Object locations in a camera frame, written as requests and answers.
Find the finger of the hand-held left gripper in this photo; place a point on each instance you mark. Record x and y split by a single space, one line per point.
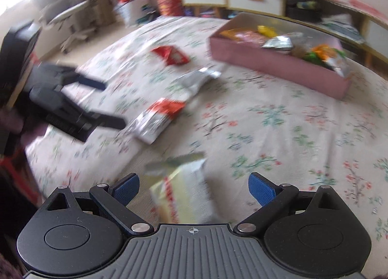
110 122
91 82

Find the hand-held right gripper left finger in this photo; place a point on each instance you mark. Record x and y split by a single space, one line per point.
125 188

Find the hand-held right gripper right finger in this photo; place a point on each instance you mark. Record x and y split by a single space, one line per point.
262 188

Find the red and silver snack packet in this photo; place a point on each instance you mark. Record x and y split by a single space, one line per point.
154 120

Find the yellow and white snack packet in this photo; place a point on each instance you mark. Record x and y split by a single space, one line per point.
185 191

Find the pink cardboard box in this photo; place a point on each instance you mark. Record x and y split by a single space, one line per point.
272 60

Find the grey office chair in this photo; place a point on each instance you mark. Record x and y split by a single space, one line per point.
72 15

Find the floral mat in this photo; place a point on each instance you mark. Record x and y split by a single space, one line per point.
242 121

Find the red and white snack packet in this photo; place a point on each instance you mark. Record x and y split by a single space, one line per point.
171 54

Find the red shopping bag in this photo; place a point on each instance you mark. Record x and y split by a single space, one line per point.
130 0

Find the red round gift bag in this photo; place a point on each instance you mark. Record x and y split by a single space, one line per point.
166 3

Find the green cartoon snack packet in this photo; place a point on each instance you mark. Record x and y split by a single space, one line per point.
315 56

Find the crumpled silver snack packet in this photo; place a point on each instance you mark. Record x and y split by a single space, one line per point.
280 42

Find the orange snack packet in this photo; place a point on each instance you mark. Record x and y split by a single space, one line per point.
230 34

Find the pink snack packet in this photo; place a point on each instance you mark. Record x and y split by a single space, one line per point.
251 38

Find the black open box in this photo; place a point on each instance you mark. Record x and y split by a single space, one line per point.
303 11

